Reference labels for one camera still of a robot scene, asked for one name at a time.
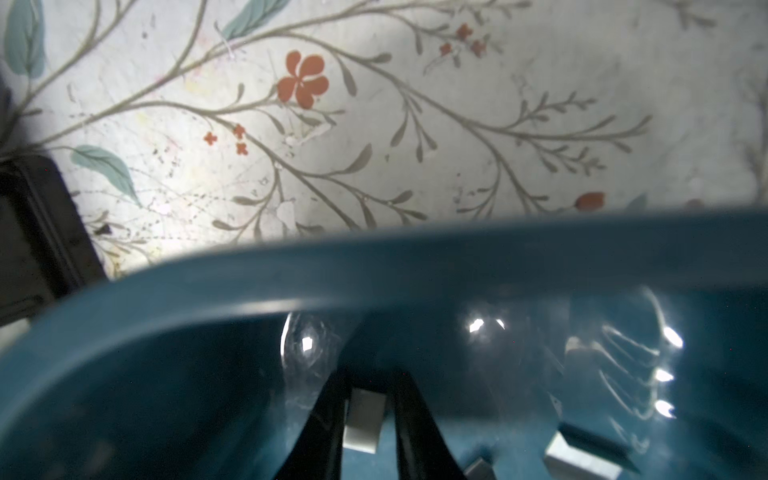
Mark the teal plastic tray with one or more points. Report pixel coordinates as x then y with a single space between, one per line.
648 332

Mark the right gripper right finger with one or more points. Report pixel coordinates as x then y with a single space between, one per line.
420 448

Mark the staple strip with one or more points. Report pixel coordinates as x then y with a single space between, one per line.
573 456
480 469
365 415

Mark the black stapler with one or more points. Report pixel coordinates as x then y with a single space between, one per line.
46 252

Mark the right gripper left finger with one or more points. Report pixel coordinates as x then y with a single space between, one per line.
317 453

